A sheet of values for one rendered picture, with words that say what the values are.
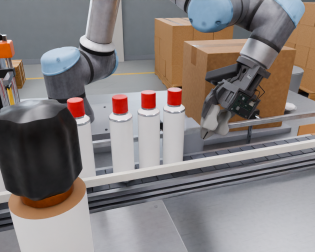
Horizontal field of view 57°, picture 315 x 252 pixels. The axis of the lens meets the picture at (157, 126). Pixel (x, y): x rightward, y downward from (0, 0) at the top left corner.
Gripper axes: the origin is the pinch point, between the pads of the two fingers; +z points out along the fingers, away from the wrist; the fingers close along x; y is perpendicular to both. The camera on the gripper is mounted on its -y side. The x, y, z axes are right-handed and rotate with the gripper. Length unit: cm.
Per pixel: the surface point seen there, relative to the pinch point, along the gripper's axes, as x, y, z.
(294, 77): 158, -146, -47
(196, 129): -0.3, -3.1, 0.6
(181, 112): -9.9, 2.2, -2.9
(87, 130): -27.4, 2.1, 9.2
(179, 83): 136, -295, 16
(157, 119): -14.4, 2.0, 0.9
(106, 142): -20.7, -3.1, 12.3
